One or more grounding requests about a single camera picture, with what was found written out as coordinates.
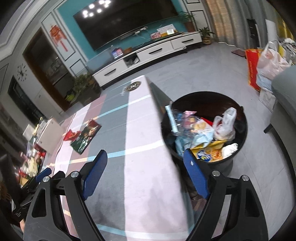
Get white tissue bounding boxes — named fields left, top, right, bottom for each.
left=221, top=143, right=238, bottom=159

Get red cigarette carton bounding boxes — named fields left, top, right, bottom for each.
left=200, top=117, right=213, bottom=126

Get black round trash bin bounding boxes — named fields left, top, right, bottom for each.
left=161, top=91, right=248, bottom=174

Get dark green snack packet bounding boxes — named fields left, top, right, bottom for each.
left=70, top=120, right=102, bottom=155

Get yellow snack bag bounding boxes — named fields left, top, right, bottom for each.
left=191, top=140, right=226, bottom=162

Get red small wrapper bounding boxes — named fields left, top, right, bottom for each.
left=63, top=130, right=81, bottom=142

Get light blue plastic wrapper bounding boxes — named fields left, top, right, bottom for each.
left=165, top=105, right=214, bottom=157

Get white red plastic bag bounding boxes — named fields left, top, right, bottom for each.
left=212, top=107, right=237, bottom=141

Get white side cabinet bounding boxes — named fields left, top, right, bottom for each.
left=36, top=118, right=65, bottom=154

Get potted plant left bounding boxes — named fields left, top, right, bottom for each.
left=64, top=72, right=101, bottom=106

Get white tv cabinet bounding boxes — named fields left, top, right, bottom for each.
left=92, top=32, right=202, bottom=87

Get grey sofa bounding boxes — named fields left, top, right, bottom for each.
left=263, top=66, right=296, bottom=181

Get red shopping bag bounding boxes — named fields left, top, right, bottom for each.
left=245, top=49, right=262, bottom=92

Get potted plant by cabinet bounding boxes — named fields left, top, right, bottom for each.
left=199, top=27, right=215, bottom=45

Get large black television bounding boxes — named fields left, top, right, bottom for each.
left=74, top=0, right=178, bottom=50

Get grey curtains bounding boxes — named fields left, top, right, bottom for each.
left=202, top=1, right=278, bottom=49

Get black wall clock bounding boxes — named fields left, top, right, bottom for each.
left=17, top=63, right=28, bottom=82

